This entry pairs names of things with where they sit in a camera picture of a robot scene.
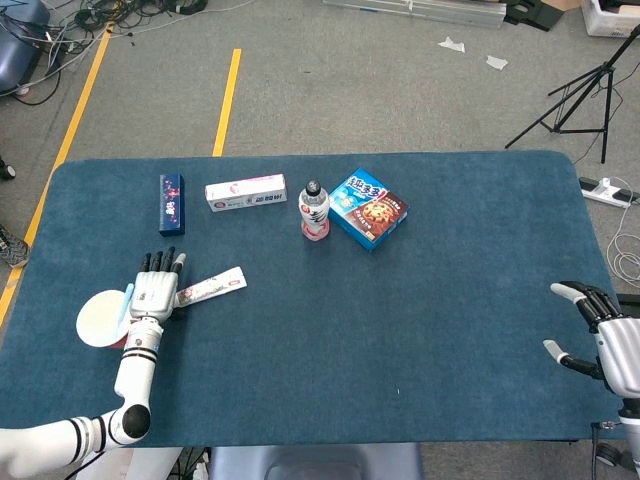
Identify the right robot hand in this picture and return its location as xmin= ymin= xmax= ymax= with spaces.
xmin=541 ymin=281 xmax=640 ymax=399

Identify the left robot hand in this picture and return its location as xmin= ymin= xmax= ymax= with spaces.
xmin=128 ymin=246 xmax=189 ymax=324

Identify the light blue toothbrush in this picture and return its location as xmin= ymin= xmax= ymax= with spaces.
xmin=115 ymin=283 xmax=135 ymax=339

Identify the white floral toothpaste tube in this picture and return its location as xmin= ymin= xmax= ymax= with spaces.
xmin=174 ymin=266 xmax=249 ymax=307

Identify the white pink toothpaste box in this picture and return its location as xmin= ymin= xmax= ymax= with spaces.
xmin=204 ymin=173 xmax=290 ymax=214

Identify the red paper cup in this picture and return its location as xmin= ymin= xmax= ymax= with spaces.
xmin=75 ymin=288 xmax=134 ymax=350

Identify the dark blue narrow box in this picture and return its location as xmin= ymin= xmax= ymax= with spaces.
xmin=158 ymin=173 xmax=187 ymax=237

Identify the patterned shoe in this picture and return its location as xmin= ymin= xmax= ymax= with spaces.
xmin=0 ymin=223 xmax=30 ymax=269

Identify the white power strip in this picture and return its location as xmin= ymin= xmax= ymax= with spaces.
xmin=578 ymin=176 xmax=639 ymax=209

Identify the white robot body shell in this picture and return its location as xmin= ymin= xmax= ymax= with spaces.
xmin=89 ymin=447 xmax=184 ymax=480

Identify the pink white drink bottle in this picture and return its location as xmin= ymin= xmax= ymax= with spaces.
xmin=298 ymin=178 xmax=332 ymax=243

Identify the blue table mat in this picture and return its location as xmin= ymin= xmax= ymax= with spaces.
xmin=0 ymin=150 xmax=624 ymax=449

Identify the blue cookie box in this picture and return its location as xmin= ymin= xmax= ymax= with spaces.
xmin=328 ymin=167 xmax=411 ymax=254

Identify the dark blue machine base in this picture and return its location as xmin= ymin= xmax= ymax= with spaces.
xmin=0 ymin=0 xmax=51 ymax=94

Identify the black tripod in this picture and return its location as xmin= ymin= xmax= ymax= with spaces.
xmin=504 ymin=24 xmax=640 ymax=165

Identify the white storage bin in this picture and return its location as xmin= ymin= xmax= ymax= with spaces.
xmin=581 ymin=0 xmax=640 ymax=37

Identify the white loose cable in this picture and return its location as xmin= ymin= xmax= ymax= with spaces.
xmin=605 ymin=177 xmax=640 ymax=289

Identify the black cable bundle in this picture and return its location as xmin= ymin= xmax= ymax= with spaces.
xmin=42 ymin=0 xmax=209 ymax=31

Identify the black floor bracket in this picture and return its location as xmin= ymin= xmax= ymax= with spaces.
xmin=503 ymin=0 xmax=566 ymax=32

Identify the aluminium rail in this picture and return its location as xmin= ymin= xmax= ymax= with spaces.
xmin=322 ymin=0 xmax=507 ymax=30

